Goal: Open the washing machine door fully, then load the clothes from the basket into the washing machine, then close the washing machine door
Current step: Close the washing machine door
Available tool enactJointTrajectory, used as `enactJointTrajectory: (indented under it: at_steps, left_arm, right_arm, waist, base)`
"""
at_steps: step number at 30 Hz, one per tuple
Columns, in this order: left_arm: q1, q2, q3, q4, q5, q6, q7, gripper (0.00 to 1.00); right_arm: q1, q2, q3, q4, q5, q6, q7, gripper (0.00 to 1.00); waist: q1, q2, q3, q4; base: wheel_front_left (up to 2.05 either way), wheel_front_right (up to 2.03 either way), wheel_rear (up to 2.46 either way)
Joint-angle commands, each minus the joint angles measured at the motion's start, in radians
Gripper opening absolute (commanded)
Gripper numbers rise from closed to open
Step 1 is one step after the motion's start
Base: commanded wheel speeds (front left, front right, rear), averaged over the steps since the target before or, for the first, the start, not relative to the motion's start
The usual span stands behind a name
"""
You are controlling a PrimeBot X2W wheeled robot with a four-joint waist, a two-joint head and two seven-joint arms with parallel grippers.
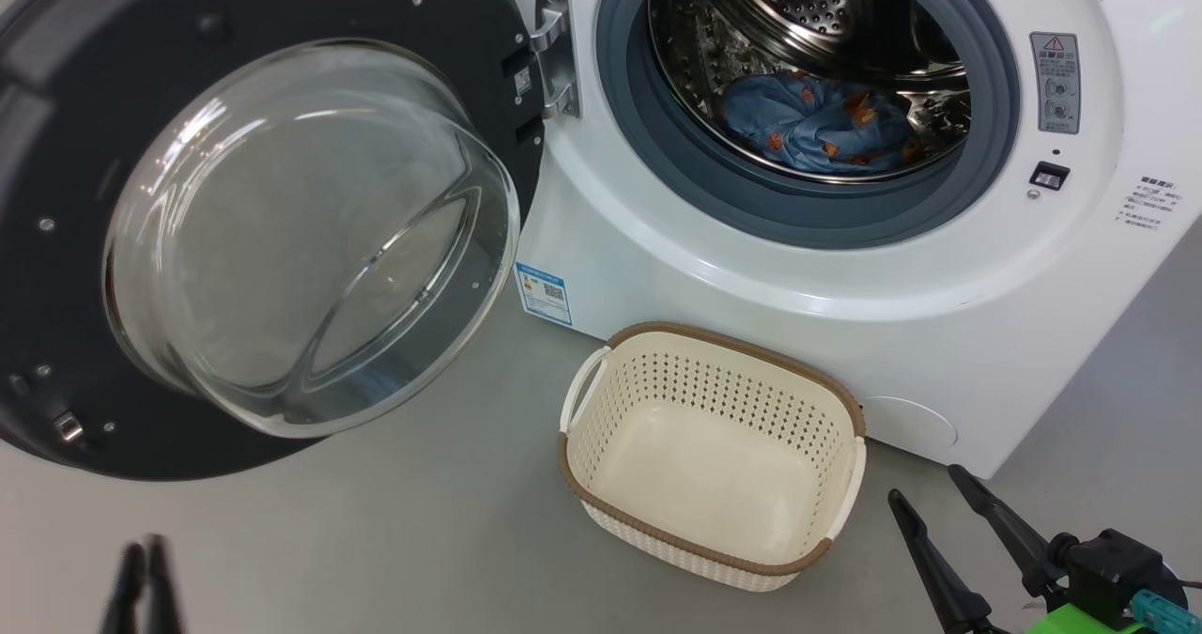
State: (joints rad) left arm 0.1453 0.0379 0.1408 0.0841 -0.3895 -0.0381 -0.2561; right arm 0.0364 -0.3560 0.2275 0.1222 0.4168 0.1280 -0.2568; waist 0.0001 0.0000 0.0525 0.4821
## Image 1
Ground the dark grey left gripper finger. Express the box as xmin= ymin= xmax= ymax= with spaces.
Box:
xmin=145 ymin=534 xmax=185 ymax=634
xmin=99 ymin=542 xmax=147 ymax=634

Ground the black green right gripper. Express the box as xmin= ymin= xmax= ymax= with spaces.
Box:
xmin=887 ymin=465 xmax=1190 ymax=634

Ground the blue patterned cloth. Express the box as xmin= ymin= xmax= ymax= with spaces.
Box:
xmin=718 ymin=72 xmax=927 ymax=178

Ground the black round glass door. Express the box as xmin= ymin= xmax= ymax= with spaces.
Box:
xmin=0 ymin=0 xmax=547 ymax=483

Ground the white front-load washing machine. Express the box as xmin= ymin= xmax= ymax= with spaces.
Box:
xmin=488 ymin=0 xmax=1202 ymax=481

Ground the stainless steel washing machine drum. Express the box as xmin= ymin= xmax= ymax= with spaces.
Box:
xmin=648 ymin=0 xmax=974 ymax=185

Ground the metal door hinge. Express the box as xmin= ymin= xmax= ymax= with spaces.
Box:
xmin=530 ymin=0 xmax=583 ymax=120

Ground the round white filter cover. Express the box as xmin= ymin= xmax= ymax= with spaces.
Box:
xmin=859 ymin=396 xmax=960 ymax=450

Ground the cream perforated laundry basket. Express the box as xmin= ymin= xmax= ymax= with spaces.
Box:
xmin=558 ymin=321 xmax=868 ymax=594

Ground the grey warning sticker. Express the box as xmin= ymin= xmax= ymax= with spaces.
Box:
xmin=1029 ymin=31 xmax=1082 ymax=135

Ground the blue energy label sticker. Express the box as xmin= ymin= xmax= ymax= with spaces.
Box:
xmin=515 ymin=261 xmax=574 ymax=327

